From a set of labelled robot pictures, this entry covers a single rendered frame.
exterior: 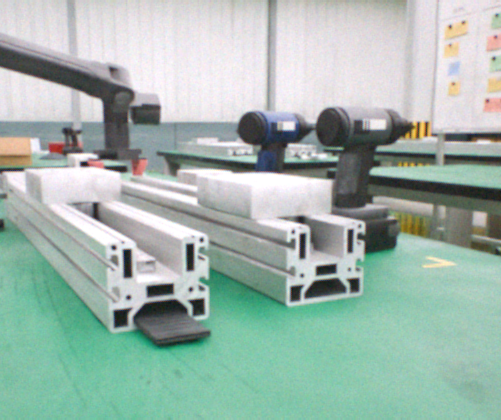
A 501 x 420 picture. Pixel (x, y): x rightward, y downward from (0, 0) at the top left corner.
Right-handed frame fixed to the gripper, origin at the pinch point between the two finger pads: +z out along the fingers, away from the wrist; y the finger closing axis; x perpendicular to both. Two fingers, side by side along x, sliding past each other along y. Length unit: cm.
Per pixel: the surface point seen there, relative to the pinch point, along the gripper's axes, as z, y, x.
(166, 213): -0.1, -4.9, -46.0
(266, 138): -11.6, 14.6, -43.6
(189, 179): -2.3, 13.1, -10.8
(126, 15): -236, 319, 1073
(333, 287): 5, 3, -80
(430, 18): -162, 598, 537
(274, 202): -5, -2, -76
